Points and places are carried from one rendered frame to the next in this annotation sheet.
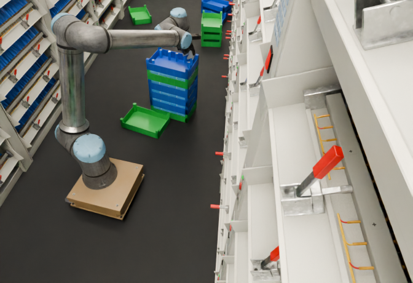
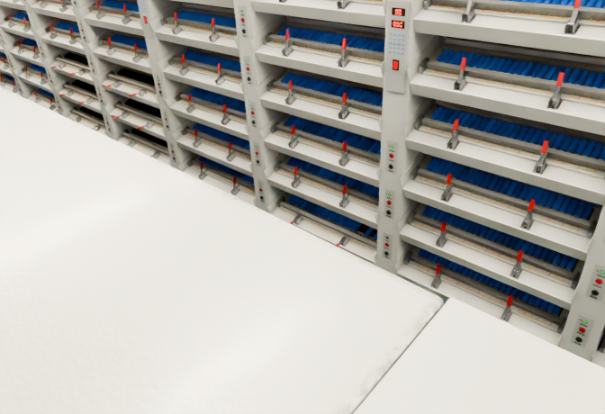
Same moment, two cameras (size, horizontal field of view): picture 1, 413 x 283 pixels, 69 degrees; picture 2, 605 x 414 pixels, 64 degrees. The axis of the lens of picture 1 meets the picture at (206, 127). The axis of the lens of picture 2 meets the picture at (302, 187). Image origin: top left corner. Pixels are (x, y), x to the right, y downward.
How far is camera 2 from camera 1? 1.34 m
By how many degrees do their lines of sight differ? 41
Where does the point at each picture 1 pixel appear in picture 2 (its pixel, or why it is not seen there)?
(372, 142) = (486, 34)
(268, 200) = (420, 134)
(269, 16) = (344, 63)
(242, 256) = (419, 190)
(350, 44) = (465, 24)
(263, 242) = (439, 142)
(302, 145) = (437, 79)
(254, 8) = (262, 87)
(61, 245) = not seen: outside the picture
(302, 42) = (414, 47)
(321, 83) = (419, 61)
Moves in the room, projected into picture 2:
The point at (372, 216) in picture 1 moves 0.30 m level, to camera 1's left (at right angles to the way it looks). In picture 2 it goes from (479, 70) to (433, 101)
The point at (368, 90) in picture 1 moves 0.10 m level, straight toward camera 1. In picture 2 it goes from (481, 26) to (505, 33)
